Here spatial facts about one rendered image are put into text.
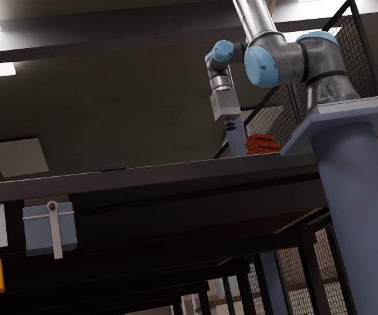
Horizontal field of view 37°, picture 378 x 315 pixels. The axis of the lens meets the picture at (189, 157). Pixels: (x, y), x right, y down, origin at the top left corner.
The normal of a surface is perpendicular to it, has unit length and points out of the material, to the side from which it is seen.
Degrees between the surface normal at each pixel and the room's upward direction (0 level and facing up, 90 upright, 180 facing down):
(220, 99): 90
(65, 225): 90
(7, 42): 90
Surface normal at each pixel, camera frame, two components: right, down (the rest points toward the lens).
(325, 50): 0.13, -0.29
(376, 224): -0.11, -0.28
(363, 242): -0.54, -0.15
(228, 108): 0.33, -0.34
